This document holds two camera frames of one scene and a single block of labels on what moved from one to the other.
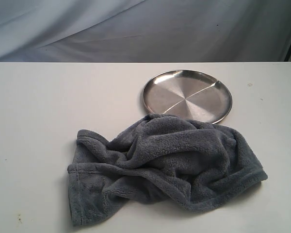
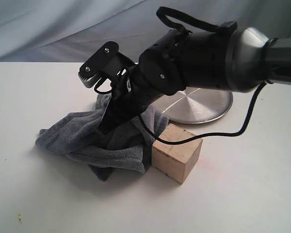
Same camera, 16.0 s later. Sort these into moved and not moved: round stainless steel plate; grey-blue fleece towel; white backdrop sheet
Moved: grey-blue fleece towel
Not moved: white backdrop sheet; round stainless steel plate
